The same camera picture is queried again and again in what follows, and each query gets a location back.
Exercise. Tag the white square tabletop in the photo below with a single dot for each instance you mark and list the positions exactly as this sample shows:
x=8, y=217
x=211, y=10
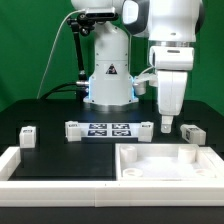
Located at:
x=167, y=162

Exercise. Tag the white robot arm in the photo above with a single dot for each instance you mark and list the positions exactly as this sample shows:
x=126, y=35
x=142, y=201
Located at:
x=170, y=27

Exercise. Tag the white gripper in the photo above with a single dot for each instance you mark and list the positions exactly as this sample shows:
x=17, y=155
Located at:
x=170, y=95

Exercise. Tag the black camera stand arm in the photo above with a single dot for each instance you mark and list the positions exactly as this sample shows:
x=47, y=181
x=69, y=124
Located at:
x=81, y=92

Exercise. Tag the white U-shaped fence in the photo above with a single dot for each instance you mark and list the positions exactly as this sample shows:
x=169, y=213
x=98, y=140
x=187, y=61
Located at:
x=103, y=193

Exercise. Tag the black marker base plate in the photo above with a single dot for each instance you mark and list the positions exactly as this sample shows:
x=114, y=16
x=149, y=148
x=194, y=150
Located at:
x=109, y=130

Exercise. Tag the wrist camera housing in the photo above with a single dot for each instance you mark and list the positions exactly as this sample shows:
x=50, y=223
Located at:
x=171, y=58

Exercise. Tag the black camera on stand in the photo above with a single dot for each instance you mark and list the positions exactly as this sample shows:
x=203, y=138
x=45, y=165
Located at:
x=100, y=13

